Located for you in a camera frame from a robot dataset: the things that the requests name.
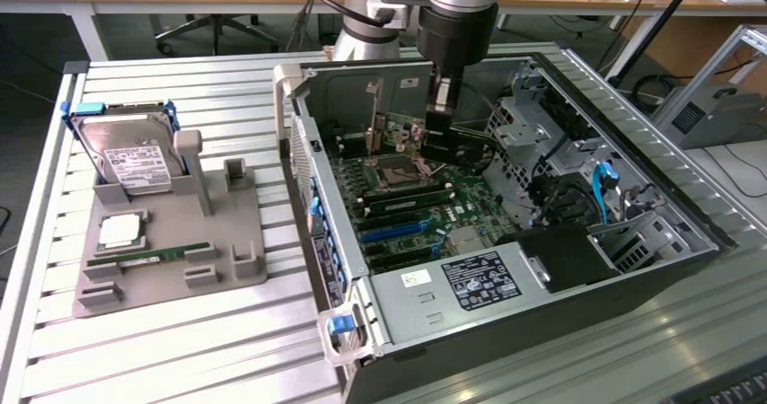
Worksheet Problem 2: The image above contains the silver chipset heat sink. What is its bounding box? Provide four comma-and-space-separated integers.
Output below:
446, 227, 488, 251

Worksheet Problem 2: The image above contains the RAM stick with black label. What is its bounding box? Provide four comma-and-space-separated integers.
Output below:
364, 186, 454, 215

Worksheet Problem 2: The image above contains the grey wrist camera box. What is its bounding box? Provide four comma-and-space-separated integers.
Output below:
365, 0, 430, 29

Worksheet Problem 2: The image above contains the open black PC case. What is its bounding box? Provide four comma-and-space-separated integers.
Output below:
272, 51, 739, 404

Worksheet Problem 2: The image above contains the silver CPU chip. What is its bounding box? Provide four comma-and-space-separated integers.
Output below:
97, 214, 146, 251

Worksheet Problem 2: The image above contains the black plastic shroud box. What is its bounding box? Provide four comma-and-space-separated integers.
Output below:
514, 223, 619, 294

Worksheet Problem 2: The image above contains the black coiled cable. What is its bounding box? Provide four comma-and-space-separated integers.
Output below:
631, 74, 681, 107

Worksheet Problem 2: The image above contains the black office chair base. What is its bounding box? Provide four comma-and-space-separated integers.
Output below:
152, 12, 281, 56

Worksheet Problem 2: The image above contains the grey plastic parts rack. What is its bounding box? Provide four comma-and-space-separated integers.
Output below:
70, 128, 269, 321

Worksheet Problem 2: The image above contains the green motherboard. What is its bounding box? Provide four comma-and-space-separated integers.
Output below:
325, 125, 524, 276

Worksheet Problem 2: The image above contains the Nvidia Quadro graphics card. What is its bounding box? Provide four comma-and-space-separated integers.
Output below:
361, 76, 500, 176

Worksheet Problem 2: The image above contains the long black expansion slot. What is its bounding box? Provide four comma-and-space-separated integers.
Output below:
370, 255, 437, 274
356, 209, 433, 233
364, 243, 436, 264

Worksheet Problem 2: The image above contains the hard disk in blue carrier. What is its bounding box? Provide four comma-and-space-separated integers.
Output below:
58, 101, 194, 198

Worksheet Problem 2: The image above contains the green RAM stick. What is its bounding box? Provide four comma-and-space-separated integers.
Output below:
88, 246, 214, 269

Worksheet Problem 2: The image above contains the grey tower computer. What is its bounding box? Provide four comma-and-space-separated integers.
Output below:
649, 80, 767, 152

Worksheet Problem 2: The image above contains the perforated metal disk bay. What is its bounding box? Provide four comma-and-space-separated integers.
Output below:
481, 94, 571, 176

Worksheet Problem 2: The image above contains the slanted metal disk bay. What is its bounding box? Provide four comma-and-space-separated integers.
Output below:
584, 209, 693, 276

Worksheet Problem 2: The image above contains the aluminium profile frame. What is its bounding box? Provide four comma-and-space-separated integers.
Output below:
649, 22, 767, 125

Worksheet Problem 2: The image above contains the black keyboard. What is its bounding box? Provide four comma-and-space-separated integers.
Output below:
667, 367, 767, 404

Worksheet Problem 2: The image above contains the grey power supply unit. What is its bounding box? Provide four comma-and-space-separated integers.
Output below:
361, 241, 553, 347

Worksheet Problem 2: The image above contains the black stand pole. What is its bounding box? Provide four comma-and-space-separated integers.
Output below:
604, 0, 707, 82

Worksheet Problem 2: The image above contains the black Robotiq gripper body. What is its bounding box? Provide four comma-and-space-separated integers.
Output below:
414, 4, 501, 69

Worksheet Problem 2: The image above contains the blue SATA wire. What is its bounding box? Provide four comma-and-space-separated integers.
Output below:
589, 161, 617, 228

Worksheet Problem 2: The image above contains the CPU socket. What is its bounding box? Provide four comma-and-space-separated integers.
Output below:
365, 154, 433, 190

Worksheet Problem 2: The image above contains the blue expansion slot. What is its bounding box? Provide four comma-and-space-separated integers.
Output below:
357, 221, 430, 244

